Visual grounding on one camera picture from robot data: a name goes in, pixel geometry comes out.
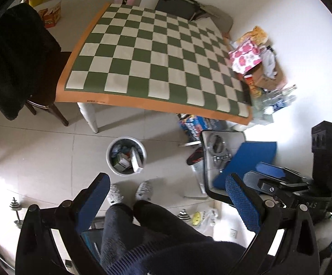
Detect pink floral box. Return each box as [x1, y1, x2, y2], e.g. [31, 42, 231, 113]
[228, 39, 262, 74]

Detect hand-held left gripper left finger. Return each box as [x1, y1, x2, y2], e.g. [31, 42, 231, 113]
[15, 172, 111, 275]

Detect white plastic bag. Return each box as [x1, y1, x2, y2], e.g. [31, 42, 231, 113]
[196, 209, 221, 235]

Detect orange cardboard box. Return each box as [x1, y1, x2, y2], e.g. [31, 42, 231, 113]
[38, 1, 62, 28]

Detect blue foam mat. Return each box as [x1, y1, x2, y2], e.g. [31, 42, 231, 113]
[213, 141, 278, 191]

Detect grey fuzzy slipper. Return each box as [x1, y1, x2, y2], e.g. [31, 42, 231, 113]
[135, 181, 153, 201]
[108, 183, 124, 205]

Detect red and black shoe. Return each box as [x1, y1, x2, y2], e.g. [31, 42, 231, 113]
[187, 146, 204, 166]

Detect metal dumbbell plates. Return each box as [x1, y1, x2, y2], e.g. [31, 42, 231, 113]
[10, 197, 26, 230]

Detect person's leg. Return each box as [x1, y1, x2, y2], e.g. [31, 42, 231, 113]
[133, 200, 248, 275]
[100, 203, 143, 275]

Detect dark wooden chair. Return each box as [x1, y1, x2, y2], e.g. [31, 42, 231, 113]
[25, 52, 73, 127]

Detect crumpled white plastic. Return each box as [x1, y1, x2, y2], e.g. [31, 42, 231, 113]
[259, 46, 279, 78]

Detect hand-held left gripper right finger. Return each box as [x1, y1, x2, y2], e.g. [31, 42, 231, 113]
[225, 173, 320, 275]

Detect person's left leg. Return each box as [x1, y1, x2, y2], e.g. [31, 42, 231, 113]
[100, 203, 143, 275]

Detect blue printed carton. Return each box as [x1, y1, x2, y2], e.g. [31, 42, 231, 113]
[179, 115, 226, 142]

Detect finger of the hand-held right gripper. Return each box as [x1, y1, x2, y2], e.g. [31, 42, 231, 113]
[255, 162, 312, 183]
[244, 171, 310, 197]

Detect orange snack packet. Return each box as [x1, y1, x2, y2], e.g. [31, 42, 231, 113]
[243, 74, 262, 98]

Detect person's right leg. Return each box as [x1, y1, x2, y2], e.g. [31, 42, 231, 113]
[133, 200, 248, 275]

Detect yellow snack bag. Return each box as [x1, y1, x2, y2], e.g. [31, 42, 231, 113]
[236, 26, 269, 45]

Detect dark knit sweater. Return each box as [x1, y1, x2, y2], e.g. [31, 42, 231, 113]
[106, 236, 249, 275]

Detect black coat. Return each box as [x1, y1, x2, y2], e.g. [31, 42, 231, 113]
[0, 3, 62, 121]

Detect dark box blue edge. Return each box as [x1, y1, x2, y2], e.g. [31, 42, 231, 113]
[81, 228, 103, 264]

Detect clear plastic bottle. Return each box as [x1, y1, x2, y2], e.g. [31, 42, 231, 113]
[252, 84, 297, 125]

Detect green checkered tablecloth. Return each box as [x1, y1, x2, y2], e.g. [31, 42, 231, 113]
[55, 2, 254, 127]

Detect white trash bin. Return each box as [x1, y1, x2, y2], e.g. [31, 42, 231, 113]
[106, 137, 147, 176]

